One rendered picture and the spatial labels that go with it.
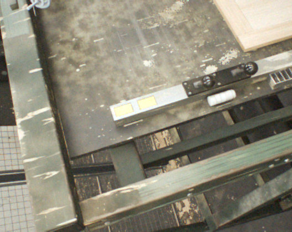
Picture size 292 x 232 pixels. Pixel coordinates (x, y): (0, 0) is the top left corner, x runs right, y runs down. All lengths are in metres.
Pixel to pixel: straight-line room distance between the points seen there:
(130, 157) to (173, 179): 0.17
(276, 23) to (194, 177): 0.62
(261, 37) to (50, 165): 0.76
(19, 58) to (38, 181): 0.39
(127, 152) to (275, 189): 0.90
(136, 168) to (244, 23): 0.60
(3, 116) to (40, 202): 0.76
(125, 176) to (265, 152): 0.38
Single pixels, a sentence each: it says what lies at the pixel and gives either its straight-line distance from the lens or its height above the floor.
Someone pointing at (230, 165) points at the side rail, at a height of 1.50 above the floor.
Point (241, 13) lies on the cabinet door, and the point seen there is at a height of 1.25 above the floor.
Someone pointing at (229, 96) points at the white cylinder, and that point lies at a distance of 1.01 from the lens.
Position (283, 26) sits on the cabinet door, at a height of 1.17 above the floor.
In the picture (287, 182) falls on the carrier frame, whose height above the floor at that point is 0.79.
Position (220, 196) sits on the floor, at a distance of 3.04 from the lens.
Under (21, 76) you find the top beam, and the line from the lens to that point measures 1.03.
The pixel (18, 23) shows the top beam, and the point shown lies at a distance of 1.17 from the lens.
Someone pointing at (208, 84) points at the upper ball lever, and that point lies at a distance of 0.88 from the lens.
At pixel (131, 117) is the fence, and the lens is 0.96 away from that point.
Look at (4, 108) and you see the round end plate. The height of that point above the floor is 1.85.
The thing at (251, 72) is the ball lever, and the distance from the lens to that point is 0.92.
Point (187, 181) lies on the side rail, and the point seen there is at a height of 1.60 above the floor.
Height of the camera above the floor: 2.17
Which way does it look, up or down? 35 degrees down
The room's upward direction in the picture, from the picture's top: 90 degrees counter-clockwise
